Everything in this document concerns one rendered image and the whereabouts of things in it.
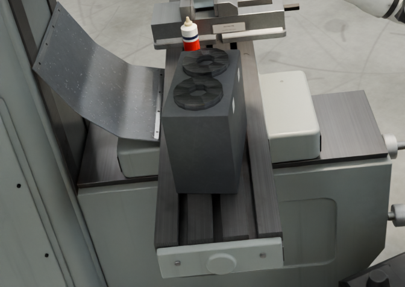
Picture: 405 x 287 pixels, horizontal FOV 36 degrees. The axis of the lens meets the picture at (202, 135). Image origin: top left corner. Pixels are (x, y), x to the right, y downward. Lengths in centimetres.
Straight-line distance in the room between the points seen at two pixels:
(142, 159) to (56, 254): 36
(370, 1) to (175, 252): 63
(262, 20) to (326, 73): 160
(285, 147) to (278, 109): 11
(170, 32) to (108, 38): 215
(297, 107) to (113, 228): 58
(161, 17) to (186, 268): 76
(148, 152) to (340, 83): 176
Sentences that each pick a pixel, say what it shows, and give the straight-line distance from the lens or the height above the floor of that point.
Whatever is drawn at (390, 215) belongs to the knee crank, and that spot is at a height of 53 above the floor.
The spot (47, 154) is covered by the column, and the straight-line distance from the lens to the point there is 148.
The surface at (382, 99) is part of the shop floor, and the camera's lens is 302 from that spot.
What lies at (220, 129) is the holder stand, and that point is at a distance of 108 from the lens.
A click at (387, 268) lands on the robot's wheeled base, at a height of 61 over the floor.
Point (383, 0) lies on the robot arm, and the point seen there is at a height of 115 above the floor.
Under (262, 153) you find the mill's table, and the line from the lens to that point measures 126.
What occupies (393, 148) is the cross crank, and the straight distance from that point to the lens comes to 171.
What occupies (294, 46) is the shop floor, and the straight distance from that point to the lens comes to 343.
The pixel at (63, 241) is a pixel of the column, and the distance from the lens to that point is 165.
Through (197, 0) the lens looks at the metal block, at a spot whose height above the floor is 104.
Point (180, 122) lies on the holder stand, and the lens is 108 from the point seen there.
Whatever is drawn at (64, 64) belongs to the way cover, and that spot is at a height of 103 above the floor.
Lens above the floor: 176
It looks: 38 degrees down
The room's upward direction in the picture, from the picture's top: 9 degrees counter-clockwise
